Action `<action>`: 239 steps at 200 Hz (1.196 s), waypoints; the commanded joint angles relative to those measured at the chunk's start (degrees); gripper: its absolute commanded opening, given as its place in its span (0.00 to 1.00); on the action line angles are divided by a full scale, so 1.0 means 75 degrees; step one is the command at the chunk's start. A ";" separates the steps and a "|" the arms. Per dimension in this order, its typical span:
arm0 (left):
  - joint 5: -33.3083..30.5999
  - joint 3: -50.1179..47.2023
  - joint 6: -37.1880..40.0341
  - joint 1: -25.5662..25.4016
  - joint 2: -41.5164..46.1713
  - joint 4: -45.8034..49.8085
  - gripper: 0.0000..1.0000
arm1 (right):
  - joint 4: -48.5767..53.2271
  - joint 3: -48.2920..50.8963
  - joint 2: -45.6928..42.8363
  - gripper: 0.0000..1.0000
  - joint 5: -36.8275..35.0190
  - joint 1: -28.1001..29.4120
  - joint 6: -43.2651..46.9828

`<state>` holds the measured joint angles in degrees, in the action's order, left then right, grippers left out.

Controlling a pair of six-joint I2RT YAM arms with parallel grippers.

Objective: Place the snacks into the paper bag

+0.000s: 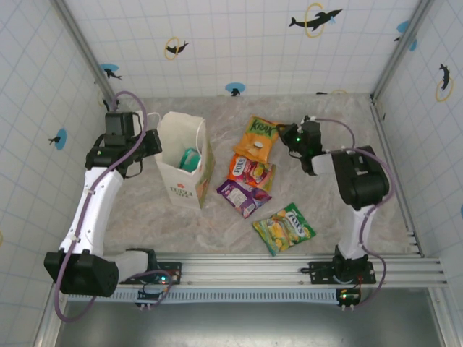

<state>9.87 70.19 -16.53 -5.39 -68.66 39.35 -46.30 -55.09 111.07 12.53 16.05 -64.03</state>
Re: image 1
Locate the aluminium mounting rail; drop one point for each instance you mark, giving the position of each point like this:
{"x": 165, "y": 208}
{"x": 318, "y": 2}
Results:
{"x": 246, "y": 271}

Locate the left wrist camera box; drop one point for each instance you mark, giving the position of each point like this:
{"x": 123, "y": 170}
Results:
{"x": 117, "y": 124}

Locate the teal snack packet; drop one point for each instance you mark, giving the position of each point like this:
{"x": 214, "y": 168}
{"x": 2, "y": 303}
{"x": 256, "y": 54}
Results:
{"x": 190, "y": 160}

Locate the purple snack bag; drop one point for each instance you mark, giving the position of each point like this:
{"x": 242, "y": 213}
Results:
{"x": 240, "y": 197}

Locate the left controller board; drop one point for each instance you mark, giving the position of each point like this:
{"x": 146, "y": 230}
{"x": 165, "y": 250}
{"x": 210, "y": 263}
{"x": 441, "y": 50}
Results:
{"x": 148, "y": 295}

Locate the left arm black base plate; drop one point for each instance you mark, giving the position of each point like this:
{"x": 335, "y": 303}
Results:
{"x": 173, "y": 269}

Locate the right controller board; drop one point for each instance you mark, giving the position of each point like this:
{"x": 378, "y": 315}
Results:
{"x": 349, "y": 297}

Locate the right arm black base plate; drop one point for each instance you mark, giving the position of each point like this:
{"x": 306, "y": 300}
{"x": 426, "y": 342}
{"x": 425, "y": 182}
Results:
{"x": 318, "y": 271}

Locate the aluminium frame post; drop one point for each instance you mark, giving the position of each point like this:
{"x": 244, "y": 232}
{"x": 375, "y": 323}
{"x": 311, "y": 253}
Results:
{"x": 87, "y": 54}
{"x": 401, "y": 50}

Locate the green Fox's candy bag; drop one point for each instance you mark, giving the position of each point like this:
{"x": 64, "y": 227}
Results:
{"x": 284, "y": 229}

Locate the orange Kraak snack bag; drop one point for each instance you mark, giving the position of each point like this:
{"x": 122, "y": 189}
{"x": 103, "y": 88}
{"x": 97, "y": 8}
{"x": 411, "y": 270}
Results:
{"x": 253, "y": 144}

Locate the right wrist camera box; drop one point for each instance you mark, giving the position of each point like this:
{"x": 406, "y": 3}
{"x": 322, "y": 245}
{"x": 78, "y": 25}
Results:
{"x": 312, "y": 130}

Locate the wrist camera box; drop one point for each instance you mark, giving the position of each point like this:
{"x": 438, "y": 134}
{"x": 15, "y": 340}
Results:
{"x": 312, "y": 130}
{"x": 117, "y": 124}

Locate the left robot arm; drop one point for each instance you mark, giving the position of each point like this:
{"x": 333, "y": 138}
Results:
{"x": 94, "y": 206}

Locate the white paper bag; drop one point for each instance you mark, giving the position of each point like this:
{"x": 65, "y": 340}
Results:
{"x": 181, "y": 188}

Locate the controller board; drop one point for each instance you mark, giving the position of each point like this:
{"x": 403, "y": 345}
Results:
{"x": 349, "y": 297}
{"x": 148, "y": 295}

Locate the orange-red Fox's candy bag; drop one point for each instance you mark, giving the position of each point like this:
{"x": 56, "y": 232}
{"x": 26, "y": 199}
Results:
{"x": 249, "y": 171}

